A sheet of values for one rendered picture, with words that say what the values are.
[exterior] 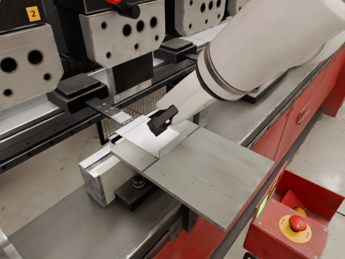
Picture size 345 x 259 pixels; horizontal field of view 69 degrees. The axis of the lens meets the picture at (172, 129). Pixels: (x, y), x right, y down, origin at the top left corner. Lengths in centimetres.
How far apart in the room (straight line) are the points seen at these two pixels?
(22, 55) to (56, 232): 36
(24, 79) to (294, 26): 29
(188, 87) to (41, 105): 49
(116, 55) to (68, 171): 162
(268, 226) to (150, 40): 50
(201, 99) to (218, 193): 17
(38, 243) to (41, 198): 131
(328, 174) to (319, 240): 143
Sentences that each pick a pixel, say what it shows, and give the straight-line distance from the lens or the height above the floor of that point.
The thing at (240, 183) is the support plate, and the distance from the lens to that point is 46.
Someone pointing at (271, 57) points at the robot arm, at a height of 124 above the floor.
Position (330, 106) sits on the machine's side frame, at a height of 10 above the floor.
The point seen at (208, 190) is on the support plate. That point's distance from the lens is 44.
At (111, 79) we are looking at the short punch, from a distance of 47.
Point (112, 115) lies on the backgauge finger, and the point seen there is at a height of 100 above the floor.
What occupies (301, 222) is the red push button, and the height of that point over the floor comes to 81.
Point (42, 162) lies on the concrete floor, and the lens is 213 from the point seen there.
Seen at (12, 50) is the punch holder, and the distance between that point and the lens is 34.
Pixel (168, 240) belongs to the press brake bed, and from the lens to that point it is 65.
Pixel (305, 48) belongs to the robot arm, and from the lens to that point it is 29.
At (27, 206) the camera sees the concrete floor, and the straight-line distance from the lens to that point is 187.
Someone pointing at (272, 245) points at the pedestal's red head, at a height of 75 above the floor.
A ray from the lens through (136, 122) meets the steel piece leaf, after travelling 58.
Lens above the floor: 133
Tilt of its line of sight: 37 degrees down
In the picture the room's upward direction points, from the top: straight up
